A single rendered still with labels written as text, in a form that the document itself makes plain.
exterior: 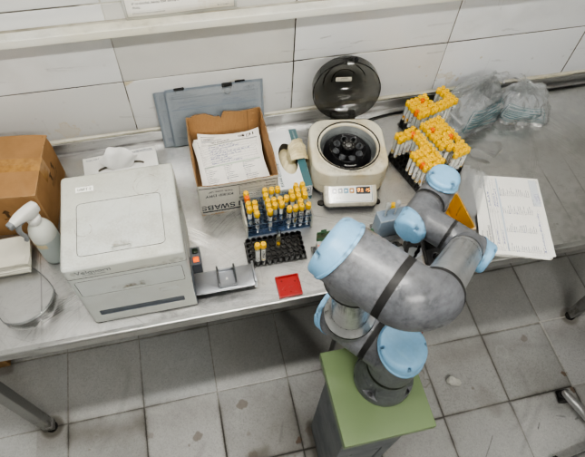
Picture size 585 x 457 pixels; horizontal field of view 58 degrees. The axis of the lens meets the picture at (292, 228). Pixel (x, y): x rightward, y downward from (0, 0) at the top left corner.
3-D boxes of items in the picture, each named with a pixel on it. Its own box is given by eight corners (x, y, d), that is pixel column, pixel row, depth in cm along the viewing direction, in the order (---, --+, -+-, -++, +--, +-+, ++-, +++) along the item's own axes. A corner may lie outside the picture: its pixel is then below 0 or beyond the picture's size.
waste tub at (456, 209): (425, 255, 160) (434, 238, 151) (409, 218, 167) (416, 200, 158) (465, 246, 162) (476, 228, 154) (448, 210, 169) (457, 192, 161)
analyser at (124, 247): (94, 324, 144) (58, 272, 118) (92, 239, 158) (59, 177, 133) (208, 303, 148) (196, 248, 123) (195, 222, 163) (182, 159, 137)
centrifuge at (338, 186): (312, 210, 167) (315, 188, 156) (305, 140, 183) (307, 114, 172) (387, 209, 168) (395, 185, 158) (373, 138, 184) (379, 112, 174)
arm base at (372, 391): (417, 403, 133) (429, 393, 125) (358, 409, 131) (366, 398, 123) (404, 346, 141) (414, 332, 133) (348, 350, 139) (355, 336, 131)
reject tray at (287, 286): (279, 298, 150) (279, 297, 149) (274, 277, 154) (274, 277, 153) (303, 295, 151) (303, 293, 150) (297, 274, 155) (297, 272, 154)
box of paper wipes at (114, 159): (91, 199, 166) (79, 173, 155) (88, 170, 172) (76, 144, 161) (163, 185, 170) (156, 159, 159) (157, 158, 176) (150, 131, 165)
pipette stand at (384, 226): (376, 244, 161) (383, 227, 153) (368, 226, 165) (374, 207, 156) (406, 238, 163) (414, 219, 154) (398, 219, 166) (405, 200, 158)
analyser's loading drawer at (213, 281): (184, 300, 146) (181, 292, 142) (181, 279, 150) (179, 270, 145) (257, 286, 150) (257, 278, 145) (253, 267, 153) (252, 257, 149)
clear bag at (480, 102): (454, 145, 184) (472, 106, 169) (423, 113, 192) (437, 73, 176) (508, 119, 192) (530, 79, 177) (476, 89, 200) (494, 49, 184)
